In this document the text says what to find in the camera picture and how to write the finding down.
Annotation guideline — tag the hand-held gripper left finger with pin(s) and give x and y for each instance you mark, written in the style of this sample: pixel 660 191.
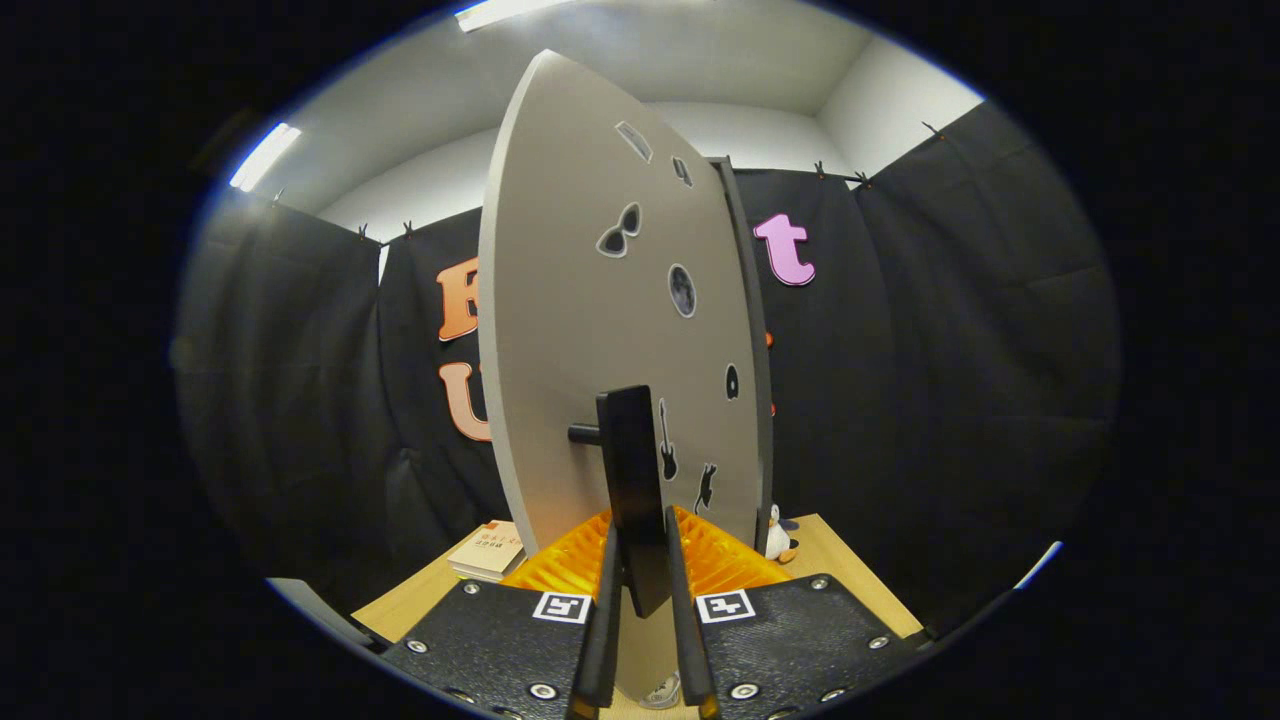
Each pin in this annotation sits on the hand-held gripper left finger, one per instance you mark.
pixel 603 640

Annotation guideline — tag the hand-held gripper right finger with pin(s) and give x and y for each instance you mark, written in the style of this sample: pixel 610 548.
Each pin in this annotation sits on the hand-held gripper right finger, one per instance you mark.
pixel 690 640

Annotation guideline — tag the white canvas shoe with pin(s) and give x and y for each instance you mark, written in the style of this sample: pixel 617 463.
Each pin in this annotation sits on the white canvas shoe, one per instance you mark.
pixel 662 692

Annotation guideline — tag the dark grey shoe cabinet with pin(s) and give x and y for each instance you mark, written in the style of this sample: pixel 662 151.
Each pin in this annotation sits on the dark grey shoe cabinet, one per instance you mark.
pixel 765 450

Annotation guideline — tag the beige shoe cabinet door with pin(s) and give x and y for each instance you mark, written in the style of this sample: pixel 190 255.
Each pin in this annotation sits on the beige shoe cabinet door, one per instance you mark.
pixel 570 300

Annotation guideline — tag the penguin plush toy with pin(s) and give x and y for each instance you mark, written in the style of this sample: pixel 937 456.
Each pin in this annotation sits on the penguin plush toy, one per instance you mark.
pixel 777 540

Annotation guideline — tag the stack of books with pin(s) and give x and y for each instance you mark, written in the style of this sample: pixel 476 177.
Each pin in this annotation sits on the stack of books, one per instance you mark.
pixel 485 550

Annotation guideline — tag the black backdrop cloth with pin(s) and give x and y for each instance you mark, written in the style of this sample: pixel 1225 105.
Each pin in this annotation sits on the black backdrop cloth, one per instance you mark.
pixel 950 350

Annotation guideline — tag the row of black cloth clips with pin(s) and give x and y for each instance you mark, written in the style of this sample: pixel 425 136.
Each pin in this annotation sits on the row of black cloth clips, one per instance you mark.
pixel 408 229

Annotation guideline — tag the ceiling light strip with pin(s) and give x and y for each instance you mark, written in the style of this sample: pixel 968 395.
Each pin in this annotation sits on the ceiling light strip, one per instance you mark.
pixel 264 157

